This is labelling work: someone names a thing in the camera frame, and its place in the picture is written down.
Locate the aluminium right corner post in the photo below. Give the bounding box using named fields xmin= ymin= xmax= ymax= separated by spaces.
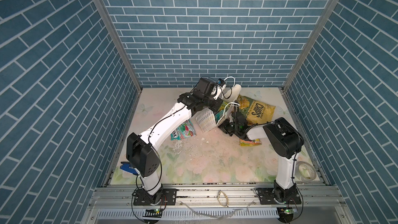
xmin=281 ymin=0 xmax=355 ymax=92

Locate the yellow chips bag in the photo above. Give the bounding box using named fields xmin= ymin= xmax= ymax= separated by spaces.
xmin=237 ymin=95 xmax=276 ymax=124

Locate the white printed paper bag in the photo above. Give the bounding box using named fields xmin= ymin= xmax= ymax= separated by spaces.
xmin=195 ymin=76 xmax=243 ymax=133

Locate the aluminium left corner post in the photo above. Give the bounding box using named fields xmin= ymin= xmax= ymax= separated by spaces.
xmin=80 ymin=0 xmax=143 ymax=92

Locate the orange Fox's fruits candy bag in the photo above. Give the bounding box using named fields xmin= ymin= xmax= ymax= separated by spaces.
xmin=239 ymin=139 xmax=262 ymax=147

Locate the green Fox's mint candy bag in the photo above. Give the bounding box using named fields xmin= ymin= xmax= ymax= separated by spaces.
xmin=171 ymin=120 xmax=196 ymax=141

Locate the white cable duct strip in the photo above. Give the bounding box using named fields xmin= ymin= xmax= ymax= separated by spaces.
xmin=97 ymin=207 xmax=279 ymax=220

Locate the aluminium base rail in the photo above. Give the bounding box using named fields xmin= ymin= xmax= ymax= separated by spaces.
xmin=89 ymin=183 xmax=346 ymax=209

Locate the aluminium corner post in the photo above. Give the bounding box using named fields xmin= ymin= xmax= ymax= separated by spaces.
xmin=281 ymin=0 xmax=355 ymax=92
xmin=80 ymin=0 xmax=143 ymax=92

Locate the rubber band on rail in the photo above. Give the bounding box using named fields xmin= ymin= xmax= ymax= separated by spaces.
xmin=217 ymin=190 xmax=230 ymax=207

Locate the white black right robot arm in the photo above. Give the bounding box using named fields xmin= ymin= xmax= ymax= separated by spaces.
xmin=219 ymin=112 xmax=304 ymax=204

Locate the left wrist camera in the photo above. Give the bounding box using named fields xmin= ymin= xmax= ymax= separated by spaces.
xmin=211 ymin=79 xmax=227 ymax=100

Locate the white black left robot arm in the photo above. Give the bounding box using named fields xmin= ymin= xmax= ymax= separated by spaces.
xmin=126 ymin=77 xmax=226 ymax=203

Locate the clear tape roll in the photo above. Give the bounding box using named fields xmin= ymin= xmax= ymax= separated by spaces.
xmin=295 ymin=161 xmax=317 ymax=183

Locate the blue clip left side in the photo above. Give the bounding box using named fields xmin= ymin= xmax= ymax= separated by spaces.
xmin=120 ymin=161 xmax=138 ymax=176

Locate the teal snack packet in bag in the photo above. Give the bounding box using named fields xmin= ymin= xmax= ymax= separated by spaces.
xmin=217 ymin=101 xmax=228 ymax=114

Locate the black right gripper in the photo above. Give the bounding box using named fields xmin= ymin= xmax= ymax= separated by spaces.
xmin=216 ymin=119 xmax=239 ymax=137

